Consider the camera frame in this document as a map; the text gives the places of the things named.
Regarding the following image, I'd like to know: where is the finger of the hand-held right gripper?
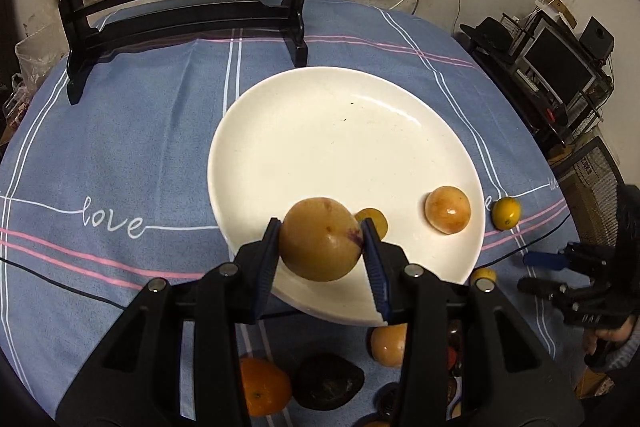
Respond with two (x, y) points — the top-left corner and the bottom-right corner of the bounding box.
(523, 243), (615, 277)
(517, 277), (627, 327)

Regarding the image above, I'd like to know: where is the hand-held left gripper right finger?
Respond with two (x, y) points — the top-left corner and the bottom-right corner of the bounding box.
(360, 218), (586, 427)

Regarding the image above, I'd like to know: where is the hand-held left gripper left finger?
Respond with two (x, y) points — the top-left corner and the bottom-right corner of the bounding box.
(55, 217), (283, 427)

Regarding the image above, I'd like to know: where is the pale spotted round fruit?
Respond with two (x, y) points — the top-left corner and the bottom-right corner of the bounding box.
(278, 197), (363, 283)

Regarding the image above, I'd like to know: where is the small olive round fruit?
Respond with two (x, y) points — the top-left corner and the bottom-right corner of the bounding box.
(354, 208), (388, 240)

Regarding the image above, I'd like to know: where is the yellow green citrus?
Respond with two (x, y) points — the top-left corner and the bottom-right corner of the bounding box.
(491, 197), (522, 230)

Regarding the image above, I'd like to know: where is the tan round fruit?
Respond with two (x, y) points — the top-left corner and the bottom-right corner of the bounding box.
(369, 323), (408, 369)

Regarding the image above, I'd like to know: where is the large glossy tan fruit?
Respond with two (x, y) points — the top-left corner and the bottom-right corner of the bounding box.
(425, 186), (472, 235)

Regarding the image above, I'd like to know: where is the orange tangerine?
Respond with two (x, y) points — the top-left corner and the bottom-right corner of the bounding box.
(239, 357), (292, 418)

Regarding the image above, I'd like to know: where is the dark wrinkled passion fruit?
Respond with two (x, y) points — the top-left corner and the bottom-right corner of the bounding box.
(291, 353), (365, 411)

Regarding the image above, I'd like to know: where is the dark purple round fruit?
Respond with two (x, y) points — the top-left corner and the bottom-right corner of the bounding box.
(376, 382), (401, 420)

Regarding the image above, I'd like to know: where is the white plate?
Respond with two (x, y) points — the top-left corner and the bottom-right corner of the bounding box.
(207, 66), (486, 327)

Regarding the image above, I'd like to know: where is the person's right forearm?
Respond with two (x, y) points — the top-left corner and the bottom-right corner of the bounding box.
(585, 313), (640, 375)

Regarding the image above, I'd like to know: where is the person's right hand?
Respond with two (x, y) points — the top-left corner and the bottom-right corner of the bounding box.
(582, 326), (626, 357)

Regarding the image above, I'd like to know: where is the cardboard box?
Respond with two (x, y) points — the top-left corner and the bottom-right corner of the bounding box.
(575, 357), (621, 403)

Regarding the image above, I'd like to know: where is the computer monitor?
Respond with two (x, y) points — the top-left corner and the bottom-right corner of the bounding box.
(520, 24), (598, 108)

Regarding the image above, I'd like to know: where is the blue striped tablecloth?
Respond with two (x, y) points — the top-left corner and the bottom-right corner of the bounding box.
(0, 0), (583, 427)

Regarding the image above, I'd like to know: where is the black metal rack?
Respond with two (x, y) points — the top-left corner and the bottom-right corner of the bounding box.
(465, 14), (616, 158)

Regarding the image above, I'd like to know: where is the black speaker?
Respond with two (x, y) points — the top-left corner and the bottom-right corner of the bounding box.
(580, 17), (616, 60)

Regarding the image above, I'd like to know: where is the black hat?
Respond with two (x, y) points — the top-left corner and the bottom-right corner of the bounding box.
(460, 18), (516, 52)

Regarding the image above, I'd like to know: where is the small beige box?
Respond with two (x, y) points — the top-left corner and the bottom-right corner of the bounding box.
(537, 0), (576, 28)

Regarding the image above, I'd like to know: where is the clear plastic bag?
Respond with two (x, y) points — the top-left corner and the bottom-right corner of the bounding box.
(14, 32), (68, 102)

